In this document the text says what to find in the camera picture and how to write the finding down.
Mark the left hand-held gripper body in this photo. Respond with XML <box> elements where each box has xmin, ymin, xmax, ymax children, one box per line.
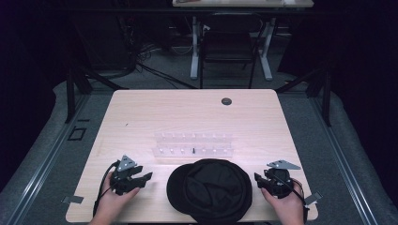
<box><xmin>109</xmin><ymin>155</ymin><xmax>145</xmax><ymax>197</ymax></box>

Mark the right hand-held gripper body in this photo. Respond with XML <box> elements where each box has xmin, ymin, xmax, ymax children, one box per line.
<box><xmin>263</xmin><ymin>159</ymin><xmax>302</xmax><ymax>200</ymax></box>

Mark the person's left hand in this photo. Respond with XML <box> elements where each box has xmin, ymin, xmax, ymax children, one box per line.
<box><xmin>88</xmin><ymin>171</ymin><xmax>141</xmax><ymax>225</ymax></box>

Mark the person's right hand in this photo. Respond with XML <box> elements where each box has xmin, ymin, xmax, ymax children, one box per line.
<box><xmin>260</xmin><ymin>177</ymin><xmax>305</xmax><ymax>225</ymax></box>

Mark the grey tape strip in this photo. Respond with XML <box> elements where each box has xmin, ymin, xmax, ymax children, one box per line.
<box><xmin>61</xmin><ymin>195</ymin><xmax>84</xmax><ymax>205</ymax></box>
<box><xmin>304</xmin><ymin>190</ymin><xmax>324</xmax><ymax>206</ymax></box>

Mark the black hat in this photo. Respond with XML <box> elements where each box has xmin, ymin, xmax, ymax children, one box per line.
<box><xmin>165</xmin><ymin>157</ymin><xmax>253</xmax><ymax>225</ymax></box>

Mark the clear acrylic rack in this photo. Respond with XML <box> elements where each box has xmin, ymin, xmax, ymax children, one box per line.
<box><xmin>151</xmin><ymin>132</ymin><xmax>235</xmax><ymax>158</ymax></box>

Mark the black metal stand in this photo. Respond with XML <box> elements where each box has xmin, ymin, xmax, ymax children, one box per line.
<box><xmin>275</xmin><ymin>64</ymin><xmax>333</xmax><ymax>128</ymax></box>
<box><xmin>64</xmin><ymin>64</ymin><xmax>130</xmax><ymax>125</ymax></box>

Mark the black chair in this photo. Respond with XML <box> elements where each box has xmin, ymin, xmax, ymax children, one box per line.
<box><xmin>198</xmin><ymin>12</ymin><xmax>265</xmax><ymax>90</ymax></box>

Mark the white-legged desk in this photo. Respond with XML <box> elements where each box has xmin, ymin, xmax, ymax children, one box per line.
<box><xmin>172</xmin><ymin>0</ymin><xmax>314</xmax><ymax>83</ymax></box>

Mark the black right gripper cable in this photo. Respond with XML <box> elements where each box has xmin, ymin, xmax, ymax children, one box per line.
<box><xmin>273</xmin><ymin>174</ymin><xmax>310</xmax><ymax>223</ymax></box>

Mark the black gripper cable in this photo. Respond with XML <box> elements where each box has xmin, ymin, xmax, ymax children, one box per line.
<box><xmin>92</xmin><ymin>159</ymin><xmax>122</xmax><ymax>218</ymax></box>
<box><xmin>273</xmin><ymin>174</ymin><xmax>310</xmax><ymax>223</ymax></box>

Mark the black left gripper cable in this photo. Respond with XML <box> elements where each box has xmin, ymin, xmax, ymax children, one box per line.
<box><xmin>92</xmin><ymin>159</ymin><xmax>122</xmax><ymax>218</ymax></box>

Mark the bundle of floor cables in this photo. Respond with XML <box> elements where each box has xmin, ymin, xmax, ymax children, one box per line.
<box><xmin>125</xmin><ymin>18</ymin><xmax>199</xmax><ymax>90</ymax></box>

